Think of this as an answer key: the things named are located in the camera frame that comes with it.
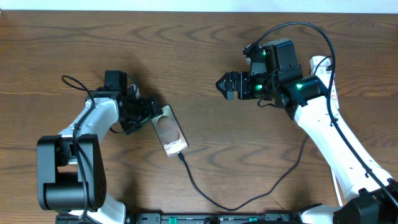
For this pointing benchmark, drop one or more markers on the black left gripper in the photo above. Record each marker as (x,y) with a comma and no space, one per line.
(145,114)

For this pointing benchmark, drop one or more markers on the black USB plug in strip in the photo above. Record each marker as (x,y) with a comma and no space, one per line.
(329,68)

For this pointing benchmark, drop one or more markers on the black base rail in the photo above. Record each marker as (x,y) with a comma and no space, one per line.
(156,218)

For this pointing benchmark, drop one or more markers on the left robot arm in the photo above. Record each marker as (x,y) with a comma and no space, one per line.
(70,172)

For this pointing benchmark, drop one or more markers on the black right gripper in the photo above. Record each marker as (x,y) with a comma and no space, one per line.
(242,78)

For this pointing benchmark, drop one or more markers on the white power strip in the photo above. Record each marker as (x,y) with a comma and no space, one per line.
(318,65)

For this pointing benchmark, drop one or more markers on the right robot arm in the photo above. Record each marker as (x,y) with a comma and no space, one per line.
(275,74)

